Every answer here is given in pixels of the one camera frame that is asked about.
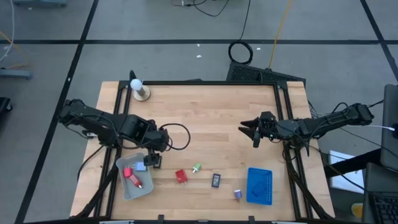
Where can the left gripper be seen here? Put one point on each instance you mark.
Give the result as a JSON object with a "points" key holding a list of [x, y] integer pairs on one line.
{"points": [[161, 141]]}

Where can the white bulb brass lamp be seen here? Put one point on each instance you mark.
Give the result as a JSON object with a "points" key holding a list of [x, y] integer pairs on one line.
{"points": [[136, 84]]}

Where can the blue perforated plastic basket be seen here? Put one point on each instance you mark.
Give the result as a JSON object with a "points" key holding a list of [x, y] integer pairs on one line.
{"points": [[268, 186]]}

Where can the yellow object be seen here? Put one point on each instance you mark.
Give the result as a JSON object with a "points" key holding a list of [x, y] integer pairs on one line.
{"points": [[357, 210]]}

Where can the red block USB charger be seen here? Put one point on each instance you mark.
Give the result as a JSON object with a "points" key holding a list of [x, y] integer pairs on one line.
{"points": [[181, 176]]}

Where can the grey plastic bin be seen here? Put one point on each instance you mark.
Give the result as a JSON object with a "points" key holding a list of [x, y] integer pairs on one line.
{"points": [[136, 193]]}

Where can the dark office desk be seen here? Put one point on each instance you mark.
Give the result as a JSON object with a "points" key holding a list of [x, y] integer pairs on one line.
{"points": [[373, 177]]}

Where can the small purple adapter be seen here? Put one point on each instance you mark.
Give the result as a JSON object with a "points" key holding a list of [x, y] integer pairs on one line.
{"points": [[237, 194]]}

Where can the light blue cube charger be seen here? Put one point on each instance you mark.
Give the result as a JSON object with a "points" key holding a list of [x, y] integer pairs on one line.
{"points": [[140, 166]]}

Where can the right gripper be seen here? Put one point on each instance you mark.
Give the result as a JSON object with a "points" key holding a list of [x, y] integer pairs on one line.
{"points": [[268, 126]]}

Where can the black aluminium table frame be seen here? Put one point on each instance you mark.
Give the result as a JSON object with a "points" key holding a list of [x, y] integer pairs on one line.
{"points": [[202, 83]]}

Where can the red plug with metal tip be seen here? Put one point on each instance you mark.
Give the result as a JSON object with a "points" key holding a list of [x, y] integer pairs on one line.
{"points": [[135, 181]]}

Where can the black keyboard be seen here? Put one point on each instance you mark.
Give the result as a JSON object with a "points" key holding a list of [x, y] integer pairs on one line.
{"points": [[385, 208]]}

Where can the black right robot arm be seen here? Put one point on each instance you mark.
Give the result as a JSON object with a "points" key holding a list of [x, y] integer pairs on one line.
{"points": [[326, 123]]}

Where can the black perforated panel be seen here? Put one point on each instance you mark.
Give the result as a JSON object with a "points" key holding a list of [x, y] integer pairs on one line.
{"points": [[245, 73]]}

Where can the small dark display device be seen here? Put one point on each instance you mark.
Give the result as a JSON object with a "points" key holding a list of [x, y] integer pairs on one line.
{"points": [[216, 180]]}

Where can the green and white charger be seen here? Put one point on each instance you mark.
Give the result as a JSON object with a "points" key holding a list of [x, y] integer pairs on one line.
{"points": [[197, 167]]}

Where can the grey laptop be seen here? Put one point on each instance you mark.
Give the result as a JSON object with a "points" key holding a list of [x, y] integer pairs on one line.
{"points": [[390, 124]]}

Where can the grey desk foot bar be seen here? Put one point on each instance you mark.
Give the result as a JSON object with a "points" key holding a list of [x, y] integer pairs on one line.
{"points": [[15, 74], [40, 3]]}

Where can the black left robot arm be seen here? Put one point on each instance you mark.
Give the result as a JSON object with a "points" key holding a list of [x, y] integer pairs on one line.
{"points": [[102, 123]]}

